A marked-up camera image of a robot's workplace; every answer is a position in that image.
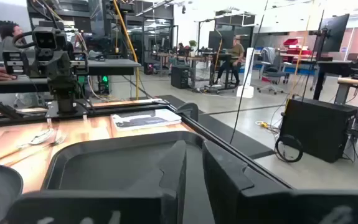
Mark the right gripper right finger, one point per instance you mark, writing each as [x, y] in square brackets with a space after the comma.
[228, 202]

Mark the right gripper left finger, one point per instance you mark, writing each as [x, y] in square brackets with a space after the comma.
[166, 202]

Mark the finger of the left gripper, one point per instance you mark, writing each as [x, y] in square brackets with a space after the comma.
[12, 62]
[79, 63]

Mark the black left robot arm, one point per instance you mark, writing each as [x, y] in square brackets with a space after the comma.
[65, 90]

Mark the black rectangular tray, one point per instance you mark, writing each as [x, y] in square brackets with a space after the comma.
[104, 165]

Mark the person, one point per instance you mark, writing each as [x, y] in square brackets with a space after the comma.
[9, 34]
[236, 51]

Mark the white and blue book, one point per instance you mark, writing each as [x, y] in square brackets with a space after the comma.
[144, 119]

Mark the black table clamp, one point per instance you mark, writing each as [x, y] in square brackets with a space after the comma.
[189, 110]

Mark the black computer tower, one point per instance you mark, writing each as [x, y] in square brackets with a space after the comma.
[180, 77]
[318, 130]

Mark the small potted plant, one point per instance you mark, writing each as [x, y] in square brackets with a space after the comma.
[193, 43]

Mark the white flat tower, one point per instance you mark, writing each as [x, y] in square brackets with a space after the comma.
[247, 71]

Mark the grey office chair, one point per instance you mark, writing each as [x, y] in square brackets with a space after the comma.
[272, 73]

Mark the red storage bins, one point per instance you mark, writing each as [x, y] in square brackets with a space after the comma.
[290, 42]

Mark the wooden tube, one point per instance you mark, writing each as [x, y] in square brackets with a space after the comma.
[356, 81]

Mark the black monitor on stand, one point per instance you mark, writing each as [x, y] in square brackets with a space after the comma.
[334, 32]

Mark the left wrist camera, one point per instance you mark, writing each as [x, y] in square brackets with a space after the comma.
[45, 39]

